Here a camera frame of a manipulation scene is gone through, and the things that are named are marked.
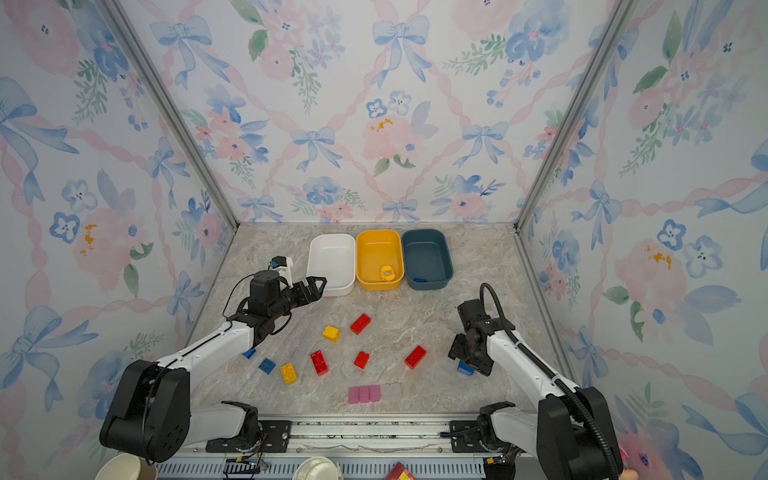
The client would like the white bowl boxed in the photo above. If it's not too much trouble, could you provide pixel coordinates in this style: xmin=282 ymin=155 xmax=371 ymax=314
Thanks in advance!
xmin=292 ymin=457 xmax=343 ymax=480

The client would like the yellow square lego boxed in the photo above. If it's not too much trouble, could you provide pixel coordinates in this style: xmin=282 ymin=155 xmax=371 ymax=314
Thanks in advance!
xmin=322 ymin=326 xmax=340 ymax=343

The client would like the dark blue lego left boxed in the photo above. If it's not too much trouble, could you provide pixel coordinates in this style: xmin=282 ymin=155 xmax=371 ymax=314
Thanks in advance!
xmin=259 ymin=358 xmax=276 ymax=375

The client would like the paper cup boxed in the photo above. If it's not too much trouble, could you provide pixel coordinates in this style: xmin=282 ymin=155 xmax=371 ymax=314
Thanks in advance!
xmin=94 ymin=453 xmax=158 ymax=480

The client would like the pink translucent block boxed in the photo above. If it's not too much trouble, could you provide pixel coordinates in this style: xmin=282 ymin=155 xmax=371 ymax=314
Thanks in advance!
xmin=348 ymin=383 xmax=402 ymax=405

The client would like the blue square lego brick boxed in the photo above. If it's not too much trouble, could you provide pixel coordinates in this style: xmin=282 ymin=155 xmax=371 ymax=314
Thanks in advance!
xmin=457 ymin=361 xmax=474 ymax=376

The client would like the yellow long lego left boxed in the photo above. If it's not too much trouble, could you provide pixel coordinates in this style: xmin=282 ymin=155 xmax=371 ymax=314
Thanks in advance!
xmin=280 ymin=363 xmax=298 ymax=385

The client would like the pink plush toy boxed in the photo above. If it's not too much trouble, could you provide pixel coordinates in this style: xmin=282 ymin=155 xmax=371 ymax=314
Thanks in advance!
xmin=619 ymin=449 xmax=639 ymax=480

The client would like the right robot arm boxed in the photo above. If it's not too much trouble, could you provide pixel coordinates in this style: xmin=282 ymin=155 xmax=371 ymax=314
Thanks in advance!
xmin=444 ymin=299 xmax=624 ymax=479

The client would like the red lego right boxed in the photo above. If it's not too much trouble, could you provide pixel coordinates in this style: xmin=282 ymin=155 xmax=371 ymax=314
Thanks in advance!
xmin=404 ymin=345 xmax=427 ymax=370

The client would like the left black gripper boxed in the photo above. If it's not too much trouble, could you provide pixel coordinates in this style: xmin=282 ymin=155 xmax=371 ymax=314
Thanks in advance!
xmin=270 ymin=275 xmax=326 ymax=322

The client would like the red long lego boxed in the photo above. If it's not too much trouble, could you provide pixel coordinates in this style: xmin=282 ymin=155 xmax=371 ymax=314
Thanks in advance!
xmin=350 ymin=314 xmax=372 ymax=335
xmin=310 ymin=350 xmax=329 ymax=376

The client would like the yellow plastic container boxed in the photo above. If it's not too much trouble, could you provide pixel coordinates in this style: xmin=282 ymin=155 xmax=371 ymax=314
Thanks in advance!
xmin=356 ymin=230 xmax=405 ymax=291

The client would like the black corrugated cable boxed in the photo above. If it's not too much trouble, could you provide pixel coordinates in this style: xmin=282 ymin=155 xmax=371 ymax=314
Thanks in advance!
xmin=478 ymin=282 xmax=622 ymax=480

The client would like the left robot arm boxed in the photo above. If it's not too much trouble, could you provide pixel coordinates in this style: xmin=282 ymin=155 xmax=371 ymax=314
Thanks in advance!
xmin=99 ymin=270 xmax=327 ymax=463

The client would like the aluminium rail base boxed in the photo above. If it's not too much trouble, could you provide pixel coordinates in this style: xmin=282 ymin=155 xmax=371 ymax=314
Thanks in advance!
xmin=153 ymin=413 xmax=544 ymax=479

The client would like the red box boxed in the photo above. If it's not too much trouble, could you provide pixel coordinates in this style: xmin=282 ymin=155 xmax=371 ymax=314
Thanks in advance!
xmin=385 ymin=462 xmax=415 ymax=480

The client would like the dark teal plastic container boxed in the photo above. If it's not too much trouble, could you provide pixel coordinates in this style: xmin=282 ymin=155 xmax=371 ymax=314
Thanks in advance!
xmin=401 ymin=229 xmax=454 ymax=291

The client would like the white plastic container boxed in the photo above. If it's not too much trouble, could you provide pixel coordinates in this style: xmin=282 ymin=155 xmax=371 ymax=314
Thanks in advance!
xmin=306 ymin=233 xmax=356 ymax=297

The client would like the red small lego centre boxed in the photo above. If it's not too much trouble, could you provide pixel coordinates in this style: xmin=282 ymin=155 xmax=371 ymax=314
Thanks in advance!
xmin=353 ymin=351 xmax=370 ymax=370

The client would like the yellow rounded 120 lego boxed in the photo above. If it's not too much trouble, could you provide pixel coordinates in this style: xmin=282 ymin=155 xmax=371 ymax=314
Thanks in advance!
xmin=380 ymin=265 xmax=396 ymax=282

